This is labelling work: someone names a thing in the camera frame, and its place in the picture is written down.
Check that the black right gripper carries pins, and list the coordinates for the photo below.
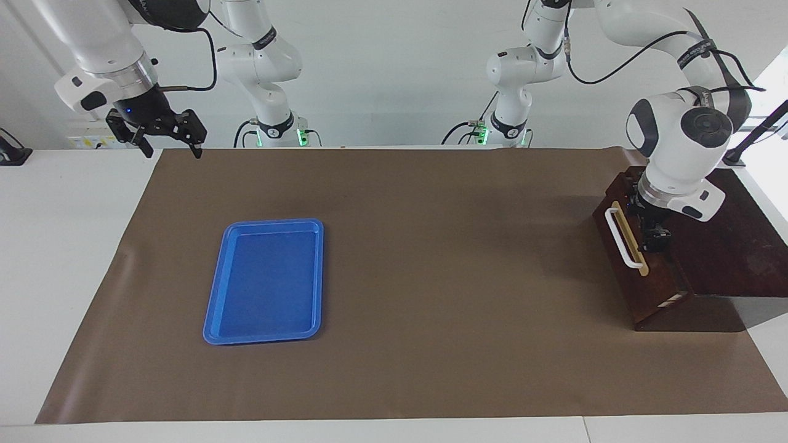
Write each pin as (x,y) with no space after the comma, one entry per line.
(144,114)

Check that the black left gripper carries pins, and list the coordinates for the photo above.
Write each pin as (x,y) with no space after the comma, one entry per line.
(652,216)

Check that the dark wooden drawer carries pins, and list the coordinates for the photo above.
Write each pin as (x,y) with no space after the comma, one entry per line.
(668,274)

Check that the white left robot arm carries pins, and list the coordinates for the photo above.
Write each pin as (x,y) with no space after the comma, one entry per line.
(677,141)

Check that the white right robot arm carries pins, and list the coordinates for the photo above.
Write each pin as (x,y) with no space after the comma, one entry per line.
(98,43)

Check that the dark wooden drawer cabinet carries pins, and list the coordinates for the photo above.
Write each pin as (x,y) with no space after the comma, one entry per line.
(739,246)

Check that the blue plastic tray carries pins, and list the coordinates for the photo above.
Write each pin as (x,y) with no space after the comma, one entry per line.
(265,283)

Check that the brown table mat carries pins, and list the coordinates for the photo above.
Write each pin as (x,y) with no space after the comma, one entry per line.
(431,357)

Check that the white wall socket box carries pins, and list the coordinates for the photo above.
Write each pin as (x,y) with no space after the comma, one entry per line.
(86,140)

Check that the black camera stand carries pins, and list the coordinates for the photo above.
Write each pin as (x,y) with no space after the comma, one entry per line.
(732,159)

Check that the black desk mount base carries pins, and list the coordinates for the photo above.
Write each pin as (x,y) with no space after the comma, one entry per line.
(12,157)

